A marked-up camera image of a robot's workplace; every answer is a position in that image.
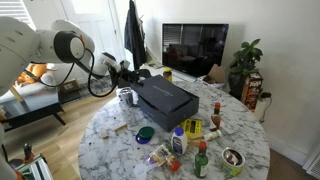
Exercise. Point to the hot sauce bottle red cap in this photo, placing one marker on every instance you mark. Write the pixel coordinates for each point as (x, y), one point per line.
(215, 118)

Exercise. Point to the yellow lid supplement jar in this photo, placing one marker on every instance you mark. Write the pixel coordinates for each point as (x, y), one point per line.
(167, 74)

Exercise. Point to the black flat screen television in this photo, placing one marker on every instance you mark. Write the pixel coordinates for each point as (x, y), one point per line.
(193, 48)

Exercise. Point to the orange snack box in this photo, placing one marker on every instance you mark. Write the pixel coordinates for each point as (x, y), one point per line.
(251, 90)

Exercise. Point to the white bottle blue cap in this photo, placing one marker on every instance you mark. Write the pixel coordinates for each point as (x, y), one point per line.
(179, 140)

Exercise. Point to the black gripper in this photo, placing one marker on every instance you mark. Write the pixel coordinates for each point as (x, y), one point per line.
(121, 71)

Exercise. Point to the green glass bottle red cap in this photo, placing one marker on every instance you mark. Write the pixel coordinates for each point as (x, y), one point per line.
(201, 161)

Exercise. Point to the dark blue shoe box lid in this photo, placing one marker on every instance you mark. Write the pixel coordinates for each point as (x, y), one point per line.
(166, 97)

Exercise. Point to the wooden block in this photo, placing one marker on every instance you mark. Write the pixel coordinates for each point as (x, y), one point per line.
(120, 126)

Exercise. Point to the steel tumbler cup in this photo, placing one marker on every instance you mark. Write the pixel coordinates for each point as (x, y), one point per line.
(125, 95)

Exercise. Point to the blue plastic lid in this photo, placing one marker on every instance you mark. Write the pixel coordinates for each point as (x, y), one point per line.
(141, 140)

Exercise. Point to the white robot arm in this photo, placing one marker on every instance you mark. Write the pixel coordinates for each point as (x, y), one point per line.
(64, 42)

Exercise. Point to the hanging dark jacket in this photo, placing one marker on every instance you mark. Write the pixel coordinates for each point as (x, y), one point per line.
(133, 40)

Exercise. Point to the dark blue shoe box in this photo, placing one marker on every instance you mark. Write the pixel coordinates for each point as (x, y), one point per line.
(168, 121)

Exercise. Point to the potted green plant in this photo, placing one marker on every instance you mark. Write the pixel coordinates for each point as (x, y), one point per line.
(243, 63)

